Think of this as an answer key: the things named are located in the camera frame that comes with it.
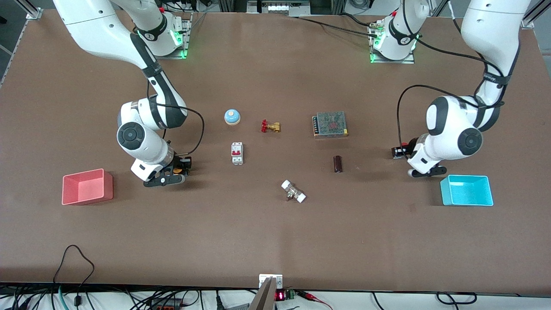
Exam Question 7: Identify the cyan plastic box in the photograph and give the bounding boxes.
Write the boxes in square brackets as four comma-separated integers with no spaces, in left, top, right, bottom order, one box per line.
[440,174,494,207]

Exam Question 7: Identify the pink plastic box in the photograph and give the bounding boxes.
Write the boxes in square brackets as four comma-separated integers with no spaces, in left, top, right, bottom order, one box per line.
[62,168,114,206]

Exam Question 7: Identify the metal mesh power supply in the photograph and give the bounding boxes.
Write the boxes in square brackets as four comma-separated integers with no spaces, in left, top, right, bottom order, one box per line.
[312,111,349,138]

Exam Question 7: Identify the metal fitting white ends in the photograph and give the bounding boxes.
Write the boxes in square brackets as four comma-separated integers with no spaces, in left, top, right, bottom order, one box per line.
[281,180,307,204]

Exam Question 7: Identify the red clip lead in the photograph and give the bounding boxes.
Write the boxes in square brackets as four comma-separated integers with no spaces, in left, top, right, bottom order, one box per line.
[297,291,334,310]

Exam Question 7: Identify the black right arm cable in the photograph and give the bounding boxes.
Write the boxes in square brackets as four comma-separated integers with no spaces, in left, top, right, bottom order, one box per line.
[146,77,205,156]

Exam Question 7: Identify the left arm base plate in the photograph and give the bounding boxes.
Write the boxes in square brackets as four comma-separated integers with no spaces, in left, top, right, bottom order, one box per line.
[369,24,415,65]

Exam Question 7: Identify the thin black looped cable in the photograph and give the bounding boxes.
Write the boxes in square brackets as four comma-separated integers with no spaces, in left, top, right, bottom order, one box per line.
[53,245,96,307]

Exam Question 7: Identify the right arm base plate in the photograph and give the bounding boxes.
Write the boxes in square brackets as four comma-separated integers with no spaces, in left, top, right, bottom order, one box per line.
[149,13,192,60]

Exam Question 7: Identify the black cable to base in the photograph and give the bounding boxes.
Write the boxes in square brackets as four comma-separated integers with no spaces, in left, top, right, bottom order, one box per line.
[296,15,380,38]

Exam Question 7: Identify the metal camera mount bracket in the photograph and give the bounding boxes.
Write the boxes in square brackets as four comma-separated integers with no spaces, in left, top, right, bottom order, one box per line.
[248,274,284,310]

